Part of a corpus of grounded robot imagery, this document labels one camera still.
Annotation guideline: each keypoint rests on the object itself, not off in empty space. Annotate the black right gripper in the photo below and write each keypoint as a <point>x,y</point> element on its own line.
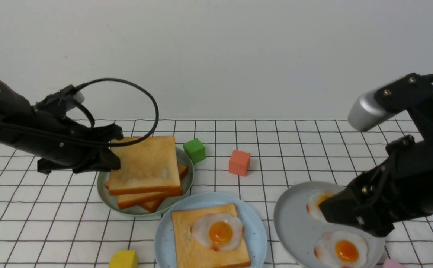
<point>373,202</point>

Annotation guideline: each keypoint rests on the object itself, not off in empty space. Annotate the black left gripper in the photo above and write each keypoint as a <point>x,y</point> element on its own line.
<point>61,155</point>

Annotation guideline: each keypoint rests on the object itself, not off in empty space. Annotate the toast slice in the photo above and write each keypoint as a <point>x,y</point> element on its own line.
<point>192,255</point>
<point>130,200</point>
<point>149,166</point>
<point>152,206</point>

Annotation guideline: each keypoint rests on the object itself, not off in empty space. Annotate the fried egg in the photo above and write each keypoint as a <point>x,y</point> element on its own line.
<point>219,232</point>
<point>342,249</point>
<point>313,205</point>

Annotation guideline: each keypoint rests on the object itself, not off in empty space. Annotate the grey plate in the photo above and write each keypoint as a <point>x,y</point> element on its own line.
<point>299,232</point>

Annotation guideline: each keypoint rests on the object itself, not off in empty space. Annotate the green plate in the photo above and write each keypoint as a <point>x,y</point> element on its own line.
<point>138,211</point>

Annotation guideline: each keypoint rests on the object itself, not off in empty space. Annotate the pink block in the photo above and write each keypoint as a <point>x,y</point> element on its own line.
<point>389,263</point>

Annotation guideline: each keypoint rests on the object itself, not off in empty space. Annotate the green cube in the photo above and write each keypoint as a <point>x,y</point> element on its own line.
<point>196,150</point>

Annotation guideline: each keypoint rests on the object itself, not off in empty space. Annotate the light blue plate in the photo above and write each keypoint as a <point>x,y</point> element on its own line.
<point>255,233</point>

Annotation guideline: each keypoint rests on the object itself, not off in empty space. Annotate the yellow block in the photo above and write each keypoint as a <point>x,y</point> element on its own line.
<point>124,259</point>

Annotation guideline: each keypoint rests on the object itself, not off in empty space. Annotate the orange cube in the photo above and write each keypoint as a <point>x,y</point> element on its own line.
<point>239,163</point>

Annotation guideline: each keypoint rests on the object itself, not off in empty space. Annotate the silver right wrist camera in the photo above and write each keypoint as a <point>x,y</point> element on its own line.
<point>379,105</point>

